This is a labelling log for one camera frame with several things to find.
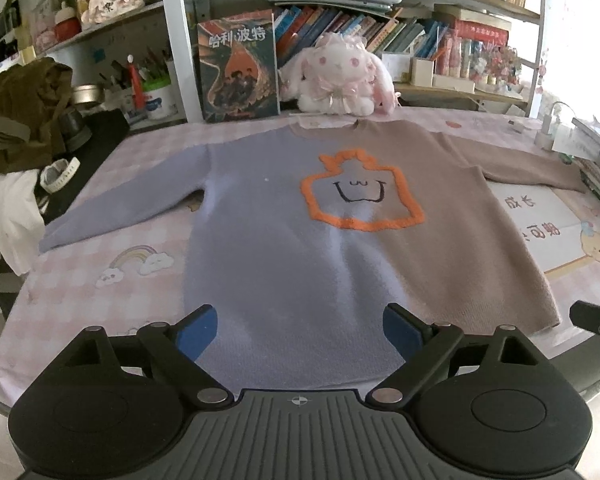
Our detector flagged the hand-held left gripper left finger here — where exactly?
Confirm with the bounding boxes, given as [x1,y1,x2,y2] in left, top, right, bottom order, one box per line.
[60,304,234,407]

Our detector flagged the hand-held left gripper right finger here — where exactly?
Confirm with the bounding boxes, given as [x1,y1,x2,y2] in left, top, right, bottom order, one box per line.
[365,302,543,406]

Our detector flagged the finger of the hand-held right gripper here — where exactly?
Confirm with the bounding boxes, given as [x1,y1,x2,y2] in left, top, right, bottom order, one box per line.
[569,300,600,374]

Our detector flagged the lilac and beige knit sweater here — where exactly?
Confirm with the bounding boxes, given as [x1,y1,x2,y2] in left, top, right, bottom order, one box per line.
[39,115,588,394]

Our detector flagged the pink checked printed desk mat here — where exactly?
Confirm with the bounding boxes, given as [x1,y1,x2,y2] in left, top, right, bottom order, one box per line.
[0,107,600,411]

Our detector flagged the white cloth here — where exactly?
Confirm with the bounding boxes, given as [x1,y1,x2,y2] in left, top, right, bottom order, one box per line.
[0,165,49,277]

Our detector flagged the white tub with blue label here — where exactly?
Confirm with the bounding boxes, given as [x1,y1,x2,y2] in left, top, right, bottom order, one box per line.
[142,82,181,121]

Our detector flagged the black round jar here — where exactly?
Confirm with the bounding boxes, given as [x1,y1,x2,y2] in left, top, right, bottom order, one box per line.
[55,105,94,154]

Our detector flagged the red and white figure pen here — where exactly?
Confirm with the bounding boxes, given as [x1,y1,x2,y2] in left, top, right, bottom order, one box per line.
[128,54,147,110]

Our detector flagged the small white storage boxes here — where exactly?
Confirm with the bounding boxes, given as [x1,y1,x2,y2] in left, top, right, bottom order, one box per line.
[410,57,477,94]

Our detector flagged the metal bowl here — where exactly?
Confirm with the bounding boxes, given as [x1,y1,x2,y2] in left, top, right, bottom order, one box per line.
[70,85,104,110]

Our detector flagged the dark illustrated upright book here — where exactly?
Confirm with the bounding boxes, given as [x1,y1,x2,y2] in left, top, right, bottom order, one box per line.
[196,9,281,124]

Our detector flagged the white and pink plush bunny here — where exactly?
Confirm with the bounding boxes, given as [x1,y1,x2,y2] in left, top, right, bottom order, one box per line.
[278,32,402,119]

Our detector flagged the row of small colourful figurines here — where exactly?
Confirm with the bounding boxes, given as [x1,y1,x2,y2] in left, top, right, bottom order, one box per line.
[447,35,527,95]

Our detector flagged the olive green jacket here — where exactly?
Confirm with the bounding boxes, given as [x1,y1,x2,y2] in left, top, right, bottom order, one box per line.
[0,57,76,174]

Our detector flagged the row of shelf books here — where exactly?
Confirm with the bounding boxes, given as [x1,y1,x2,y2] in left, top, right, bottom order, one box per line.
[272,4,450,59]

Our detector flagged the white watch strap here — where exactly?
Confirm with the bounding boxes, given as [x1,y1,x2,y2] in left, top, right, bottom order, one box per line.
[40,157,82,194]

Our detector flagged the white metal shelf frame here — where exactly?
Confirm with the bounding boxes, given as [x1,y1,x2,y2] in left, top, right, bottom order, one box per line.
[157,0,556,126]

